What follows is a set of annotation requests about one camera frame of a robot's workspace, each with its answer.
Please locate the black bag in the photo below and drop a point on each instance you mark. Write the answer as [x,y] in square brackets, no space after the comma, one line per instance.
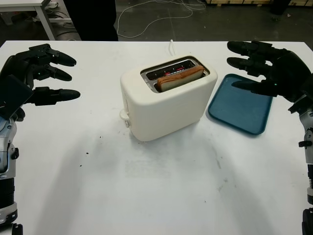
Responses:
[277,6]

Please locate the blue plastic tray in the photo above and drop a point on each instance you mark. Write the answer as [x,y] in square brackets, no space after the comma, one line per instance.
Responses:
[239,115]

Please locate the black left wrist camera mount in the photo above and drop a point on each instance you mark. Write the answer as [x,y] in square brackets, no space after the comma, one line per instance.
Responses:
[13,96]

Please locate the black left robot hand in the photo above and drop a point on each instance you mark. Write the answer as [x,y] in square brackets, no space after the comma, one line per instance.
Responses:
[19,66]

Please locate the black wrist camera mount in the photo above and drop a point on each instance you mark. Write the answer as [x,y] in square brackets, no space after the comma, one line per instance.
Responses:
[13,96]
[302,104]

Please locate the person in black trousers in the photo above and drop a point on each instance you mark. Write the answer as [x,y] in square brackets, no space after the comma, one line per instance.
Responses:
[90,19]

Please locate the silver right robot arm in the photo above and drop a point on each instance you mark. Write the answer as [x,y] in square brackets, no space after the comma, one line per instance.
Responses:
[308,129]

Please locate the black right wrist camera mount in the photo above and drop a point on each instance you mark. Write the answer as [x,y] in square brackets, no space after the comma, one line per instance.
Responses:
[302,104]

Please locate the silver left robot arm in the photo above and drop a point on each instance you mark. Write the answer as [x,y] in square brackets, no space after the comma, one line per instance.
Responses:
[7,147]

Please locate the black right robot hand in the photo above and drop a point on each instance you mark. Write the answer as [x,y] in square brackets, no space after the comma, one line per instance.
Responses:
[288,73]

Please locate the toast slice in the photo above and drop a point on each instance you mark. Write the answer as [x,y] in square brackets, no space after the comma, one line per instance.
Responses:
[178,79]

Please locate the white shoe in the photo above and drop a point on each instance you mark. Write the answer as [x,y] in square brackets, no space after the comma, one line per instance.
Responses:
[53,4]

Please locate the white two-slot toaster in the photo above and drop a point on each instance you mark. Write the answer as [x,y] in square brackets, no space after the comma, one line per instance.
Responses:
[166,112]

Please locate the white desk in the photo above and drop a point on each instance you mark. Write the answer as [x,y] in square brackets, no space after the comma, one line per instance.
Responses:
[19,4]

